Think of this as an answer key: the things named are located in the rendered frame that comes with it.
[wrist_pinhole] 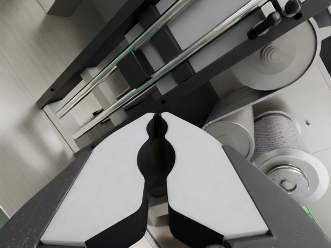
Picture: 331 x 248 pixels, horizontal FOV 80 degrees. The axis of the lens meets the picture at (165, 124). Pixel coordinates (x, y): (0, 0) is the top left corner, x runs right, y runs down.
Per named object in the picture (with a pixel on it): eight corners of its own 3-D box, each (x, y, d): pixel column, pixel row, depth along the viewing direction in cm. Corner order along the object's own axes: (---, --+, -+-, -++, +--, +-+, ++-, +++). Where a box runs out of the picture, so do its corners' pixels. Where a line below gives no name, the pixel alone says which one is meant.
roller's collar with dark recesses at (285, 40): (242, 48, 32) (283, 21, 29) (243, 47, 38) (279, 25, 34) (261, 82, 33) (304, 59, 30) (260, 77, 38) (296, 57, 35)
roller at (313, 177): (246, 166, 44) (303, 147, 39) (248, 125, 67) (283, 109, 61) (271, 207, 46) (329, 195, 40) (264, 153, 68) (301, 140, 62)
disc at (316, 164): (235, 162, 45) (308, 137, 38) (235, 161, 46) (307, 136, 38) (267, 213, 47) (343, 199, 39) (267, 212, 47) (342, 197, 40)
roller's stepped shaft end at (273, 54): (258, 52, 27) (283, 37, 25) (256, 51, 32) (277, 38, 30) (269, 73, 27) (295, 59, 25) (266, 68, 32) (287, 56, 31)
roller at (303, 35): (215, 42, 39) (292, -12, 32) (228, 42, 61) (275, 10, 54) (250, 103, 41) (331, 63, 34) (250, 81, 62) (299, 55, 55)
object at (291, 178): (308, 169, 38) (310, 201, 40) (306, 163, 40) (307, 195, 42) (264, 169, 41) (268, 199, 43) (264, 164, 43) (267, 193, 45)
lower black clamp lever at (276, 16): (268, 13, 19) (280, 5, 19) (244, 32, 24) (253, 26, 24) (275, 26, 19) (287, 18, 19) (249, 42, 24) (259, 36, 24)
